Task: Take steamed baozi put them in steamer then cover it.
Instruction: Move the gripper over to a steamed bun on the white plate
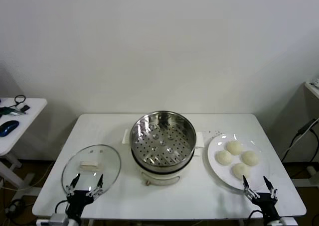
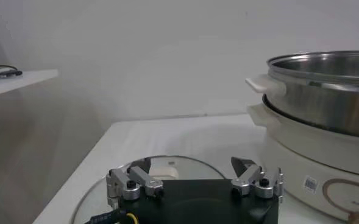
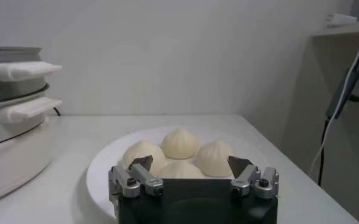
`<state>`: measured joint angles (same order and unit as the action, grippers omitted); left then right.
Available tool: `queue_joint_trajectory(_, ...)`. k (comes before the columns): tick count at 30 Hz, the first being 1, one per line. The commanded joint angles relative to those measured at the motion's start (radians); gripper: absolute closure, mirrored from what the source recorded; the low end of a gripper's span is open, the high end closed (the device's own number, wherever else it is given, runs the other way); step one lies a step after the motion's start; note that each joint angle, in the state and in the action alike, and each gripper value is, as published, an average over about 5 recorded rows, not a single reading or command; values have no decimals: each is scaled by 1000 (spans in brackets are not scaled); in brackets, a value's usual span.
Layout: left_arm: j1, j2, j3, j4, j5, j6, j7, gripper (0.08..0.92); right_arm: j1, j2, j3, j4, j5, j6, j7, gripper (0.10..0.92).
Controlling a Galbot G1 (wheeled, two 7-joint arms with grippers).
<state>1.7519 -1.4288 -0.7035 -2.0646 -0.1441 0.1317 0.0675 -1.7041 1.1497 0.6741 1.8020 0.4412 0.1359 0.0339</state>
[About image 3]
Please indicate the white shelf board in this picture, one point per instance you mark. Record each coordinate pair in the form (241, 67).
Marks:
(343, 30)

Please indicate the white item on shelf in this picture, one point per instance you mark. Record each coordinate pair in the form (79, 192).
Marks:
(340, 20)

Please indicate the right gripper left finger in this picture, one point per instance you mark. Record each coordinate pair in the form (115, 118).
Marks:
(136, 177)

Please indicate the stainless steel steamer basket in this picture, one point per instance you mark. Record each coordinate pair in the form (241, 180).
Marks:
(11, 88)

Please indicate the white round plate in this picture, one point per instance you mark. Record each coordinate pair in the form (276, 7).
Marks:
(106, 170)

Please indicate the white electric cooker base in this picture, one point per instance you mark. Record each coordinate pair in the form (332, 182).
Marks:
(11, 158)

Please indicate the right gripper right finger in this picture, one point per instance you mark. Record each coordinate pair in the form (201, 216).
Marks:
(249, 178)

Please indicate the white steamed baozi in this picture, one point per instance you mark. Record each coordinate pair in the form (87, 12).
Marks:
(180, 143)
(180, 171)
(142, 152)
(212, 155)

